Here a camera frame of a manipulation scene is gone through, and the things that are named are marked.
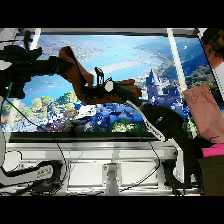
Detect magenta garment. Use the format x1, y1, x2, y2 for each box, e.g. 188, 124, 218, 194
200, 143, 224, 159

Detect pink garment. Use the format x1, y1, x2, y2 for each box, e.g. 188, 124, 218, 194
182, 83, 224, 145

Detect black cable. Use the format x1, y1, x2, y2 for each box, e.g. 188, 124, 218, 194
119, 141, 163, 193
2, 97, 70, 188

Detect brown garment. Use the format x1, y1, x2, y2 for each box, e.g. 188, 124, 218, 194
57, 45, 143, 105

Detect black garment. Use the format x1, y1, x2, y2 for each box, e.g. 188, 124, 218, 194
0, 44, 44, 63

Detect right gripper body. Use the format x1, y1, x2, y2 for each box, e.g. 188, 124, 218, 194
83, 85, 108, 100

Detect silver frame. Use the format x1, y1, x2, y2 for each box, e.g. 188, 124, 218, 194
0, 131, 203, 196

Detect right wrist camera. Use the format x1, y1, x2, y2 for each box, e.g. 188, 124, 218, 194
93, 66, 105, 88

